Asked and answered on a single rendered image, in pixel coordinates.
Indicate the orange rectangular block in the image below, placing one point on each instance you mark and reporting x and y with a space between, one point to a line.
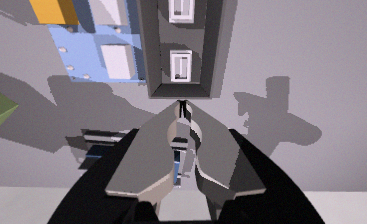
55 11

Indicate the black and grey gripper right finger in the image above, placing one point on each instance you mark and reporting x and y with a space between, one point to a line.
229 167

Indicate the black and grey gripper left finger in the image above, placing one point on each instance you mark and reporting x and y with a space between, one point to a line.
140 167

